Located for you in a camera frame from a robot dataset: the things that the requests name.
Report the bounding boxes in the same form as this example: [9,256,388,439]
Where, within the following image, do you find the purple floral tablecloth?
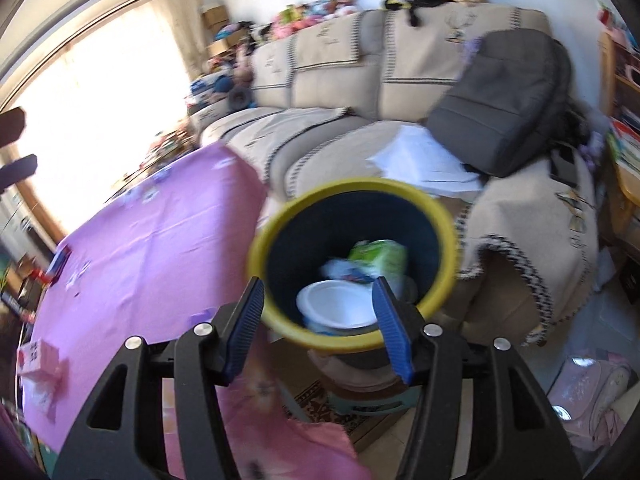
[22,141,371,480]

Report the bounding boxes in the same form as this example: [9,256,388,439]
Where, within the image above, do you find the pink school backpack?
[547,352,636,453]

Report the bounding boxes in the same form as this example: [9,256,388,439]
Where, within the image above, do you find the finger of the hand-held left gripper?
[0,155,39,192]
[0,107,26,149]

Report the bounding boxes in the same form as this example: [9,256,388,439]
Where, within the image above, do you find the cardboard box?
[200,5,231,36]
[207,27,251,58]

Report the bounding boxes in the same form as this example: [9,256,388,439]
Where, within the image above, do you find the black plush toy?
[382,0,447,27]

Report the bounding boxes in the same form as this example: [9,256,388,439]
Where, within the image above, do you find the green snack box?
[348,240,408,296]

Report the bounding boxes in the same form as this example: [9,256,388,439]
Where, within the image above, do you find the white papers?
[365,125,486,196]

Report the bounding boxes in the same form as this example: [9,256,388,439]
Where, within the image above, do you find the grey backpack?
[425,29,573,178]

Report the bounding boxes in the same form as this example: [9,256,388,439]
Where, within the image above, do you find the sheer curtain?
[147,0,203,88]

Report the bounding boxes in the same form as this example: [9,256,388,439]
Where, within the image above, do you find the patterned rug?
[285,380,376,448]

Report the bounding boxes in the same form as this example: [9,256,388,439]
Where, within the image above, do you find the wooden bookshelf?
[597,2,640,246]

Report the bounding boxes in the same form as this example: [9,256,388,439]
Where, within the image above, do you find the teal stool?
[320,385,426,418]

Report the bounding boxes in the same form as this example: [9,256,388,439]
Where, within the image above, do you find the beige fabric sofa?
[197,2,601,348]

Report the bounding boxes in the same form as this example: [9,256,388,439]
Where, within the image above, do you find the small red blue box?
[47,245,71,283]

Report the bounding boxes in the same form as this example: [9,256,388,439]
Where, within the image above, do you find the pink strawberry milk carton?
[15,337,68,421]

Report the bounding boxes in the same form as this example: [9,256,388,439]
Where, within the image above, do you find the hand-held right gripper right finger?
[371,276,583,480]

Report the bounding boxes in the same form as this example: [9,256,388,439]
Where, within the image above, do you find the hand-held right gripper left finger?
[52,276,266,480]

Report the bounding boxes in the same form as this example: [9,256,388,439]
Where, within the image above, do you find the black phone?
[550,142,578,186]

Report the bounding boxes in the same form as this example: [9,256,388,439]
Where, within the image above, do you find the crumpled blue white wrapper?
[322,259,373,284]

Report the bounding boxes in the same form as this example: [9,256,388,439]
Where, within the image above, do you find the yellow rimmed dark blue bin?
[247,178,461,381]

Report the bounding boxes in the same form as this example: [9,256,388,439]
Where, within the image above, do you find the heap of plush toys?
[270,0,362,38]

